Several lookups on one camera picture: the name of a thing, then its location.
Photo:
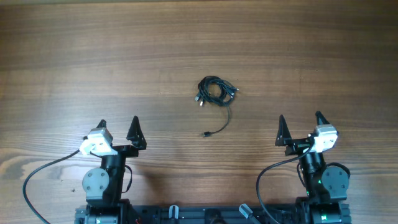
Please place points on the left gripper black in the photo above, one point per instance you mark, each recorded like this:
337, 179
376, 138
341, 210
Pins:
137, 142

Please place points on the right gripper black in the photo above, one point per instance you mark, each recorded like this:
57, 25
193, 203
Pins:
284, 138

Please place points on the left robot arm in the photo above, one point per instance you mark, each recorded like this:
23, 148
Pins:
103, 186

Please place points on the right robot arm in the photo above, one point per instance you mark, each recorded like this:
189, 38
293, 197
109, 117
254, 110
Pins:
326, 184

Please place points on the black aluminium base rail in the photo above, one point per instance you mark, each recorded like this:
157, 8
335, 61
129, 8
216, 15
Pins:
281, 213

